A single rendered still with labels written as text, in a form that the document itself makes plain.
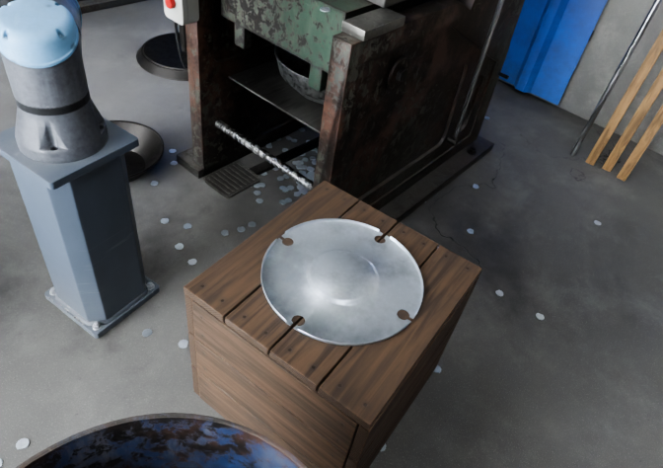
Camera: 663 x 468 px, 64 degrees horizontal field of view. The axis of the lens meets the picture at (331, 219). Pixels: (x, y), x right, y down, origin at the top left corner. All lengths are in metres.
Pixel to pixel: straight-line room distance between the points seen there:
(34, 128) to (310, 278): 0.53
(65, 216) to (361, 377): 0.61
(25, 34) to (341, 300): 0.64
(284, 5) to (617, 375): 1.18
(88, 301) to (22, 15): 0.59
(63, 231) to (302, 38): 0.64
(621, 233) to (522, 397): 0.78
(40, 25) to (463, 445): 1.10
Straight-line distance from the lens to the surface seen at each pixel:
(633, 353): 1.58
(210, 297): 0.90
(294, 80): 1.43
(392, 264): 0.99
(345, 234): 1.02
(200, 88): 1.52
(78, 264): 1.18
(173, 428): 0.67
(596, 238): 1.86
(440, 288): 0.98
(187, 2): 1.39
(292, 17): 1.26
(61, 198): 1.06
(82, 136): 1.02
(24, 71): 0.97
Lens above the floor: 1.06
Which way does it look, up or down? 42 degrees down
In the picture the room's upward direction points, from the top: 10 degrees clockwise
